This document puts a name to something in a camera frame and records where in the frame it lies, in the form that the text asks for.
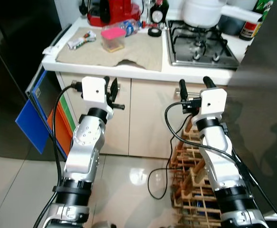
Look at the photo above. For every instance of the clear wine glass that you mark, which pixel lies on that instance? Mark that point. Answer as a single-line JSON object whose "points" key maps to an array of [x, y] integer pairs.
{"points": [[148, 9]]}

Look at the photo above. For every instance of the dark cooking pot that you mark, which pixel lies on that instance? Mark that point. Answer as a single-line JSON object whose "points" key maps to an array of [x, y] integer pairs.
{"points": [[231, 26]]}

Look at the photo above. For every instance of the wooden slat rack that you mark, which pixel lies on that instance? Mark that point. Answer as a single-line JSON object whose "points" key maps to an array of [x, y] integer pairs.
{"points": [[190, 199]]}

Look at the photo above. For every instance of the dark wine bottle round label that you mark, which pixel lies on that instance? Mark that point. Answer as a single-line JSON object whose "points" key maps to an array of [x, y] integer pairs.
{"points": [[164, 7]]}

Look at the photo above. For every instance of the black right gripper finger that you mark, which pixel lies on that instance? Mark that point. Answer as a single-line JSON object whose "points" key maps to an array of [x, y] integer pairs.
{"points": [[183, 89], [209, 83]]}

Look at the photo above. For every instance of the dark bottle green red labels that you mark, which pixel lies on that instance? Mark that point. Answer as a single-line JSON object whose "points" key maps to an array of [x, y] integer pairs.
{"points": [[246, 32]]}

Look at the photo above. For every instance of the white paper label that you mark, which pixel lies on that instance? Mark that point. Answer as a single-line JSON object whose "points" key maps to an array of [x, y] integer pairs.
{"points": [[49, 50]]}

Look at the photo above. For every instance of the clear container pink lid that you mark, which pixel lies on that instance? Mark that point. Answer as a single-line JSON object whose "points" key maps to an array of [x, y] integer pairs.
{"points": [[112, 34]]}

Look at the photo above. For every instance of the red coffee machine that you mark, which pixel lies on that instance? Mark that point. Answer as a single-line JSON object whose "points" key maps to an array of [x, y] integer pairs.
{"points": [[114, 12]]}

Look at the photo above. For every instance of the clear plastic bottle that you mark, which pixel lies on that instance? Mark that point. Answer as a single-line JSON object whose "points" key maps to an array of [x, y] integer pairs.
{"points": [[131, 27]]}

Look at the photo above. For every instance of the steel gas stove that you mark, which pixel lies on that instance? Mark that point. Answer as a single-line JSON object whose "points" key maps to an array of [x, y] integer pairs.
{"points": [[175, 59]]}

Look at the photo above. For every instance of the white sausage packet dragon print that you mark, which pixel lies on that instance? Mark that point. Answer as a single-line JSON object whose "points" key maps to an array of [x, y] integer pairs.
{"points": [[81, 42]]}

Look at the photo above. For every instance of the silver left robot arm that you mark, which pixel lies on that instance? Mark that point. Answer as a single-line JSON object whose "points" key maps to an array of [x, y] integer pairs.
{"points": [[83, 142]]}

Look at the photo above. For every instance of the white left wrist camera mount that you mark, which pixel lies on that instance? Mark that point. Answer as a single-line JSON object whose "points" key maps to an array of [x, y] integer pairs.
{"points": [[93, 90]]}

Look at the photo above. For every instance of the beige kitchen cabinet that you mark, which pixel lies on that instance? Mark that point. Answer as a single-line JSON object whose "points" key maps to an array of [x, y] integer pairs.
{"points": [[148, 118]]}

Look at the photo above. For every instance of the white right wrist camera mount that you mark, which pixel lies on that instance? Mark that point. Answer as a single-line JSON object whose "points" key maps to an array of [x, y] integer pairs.
{"points": [[213, 102]]}

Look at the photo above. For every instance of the black tape roll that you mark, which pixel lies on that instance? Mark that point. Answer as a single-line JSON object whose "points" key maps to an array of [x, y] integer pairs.
{"points": [[149, 32]]}

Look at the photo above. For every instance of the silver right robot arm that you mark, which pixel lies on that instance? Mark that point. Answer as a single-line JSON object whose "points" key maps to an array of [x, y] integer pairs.
{"points": [[219, 156]]}

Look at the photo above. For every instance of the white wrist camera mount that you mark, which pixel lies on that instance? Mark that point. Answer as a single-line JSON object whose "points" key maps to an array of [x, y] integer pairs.
{"points": [[93, 90], [213, 102]]}

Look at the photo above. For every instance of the orange board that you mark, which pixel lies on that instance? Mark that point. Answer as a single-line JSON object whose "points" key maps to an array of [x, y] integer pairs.
{"points": [[57, 135]]}

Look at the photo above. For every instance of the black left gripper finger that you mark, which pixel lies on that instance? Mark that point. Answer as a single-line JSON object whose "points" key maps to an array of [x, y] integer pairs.
{"points": [[114, 88], [107, 83]]}

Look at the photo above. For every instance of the green board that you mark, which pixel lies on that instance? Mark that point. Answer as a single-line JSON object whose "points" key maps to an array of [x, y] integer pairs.
{"points": [[66, 111]]}

